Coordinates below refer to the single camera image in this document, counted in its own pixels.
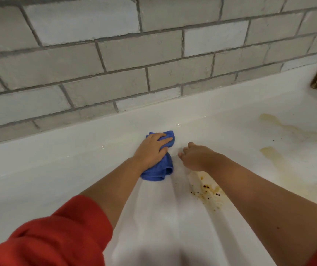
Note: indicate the person's right hand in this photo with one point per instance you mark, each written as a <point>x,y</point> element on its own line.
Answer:
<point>198,159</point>

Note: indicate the person's left hand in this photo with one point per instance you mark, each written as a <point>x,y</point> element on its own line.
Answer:
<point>150,153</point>

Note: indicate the blue cloth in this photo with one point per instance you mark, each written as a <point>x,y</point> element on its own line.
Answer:
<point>161,170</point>

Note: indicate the person's right forearm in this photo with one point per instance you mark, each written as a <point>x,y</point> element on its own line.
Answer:
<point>274,210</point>

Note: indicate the person's left forearm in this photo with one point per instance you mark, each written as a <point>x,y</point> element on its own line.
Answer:
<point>111,191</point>

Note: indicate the white countertop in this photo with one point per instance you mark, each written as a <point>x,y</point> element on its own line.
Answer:
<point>50,174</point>

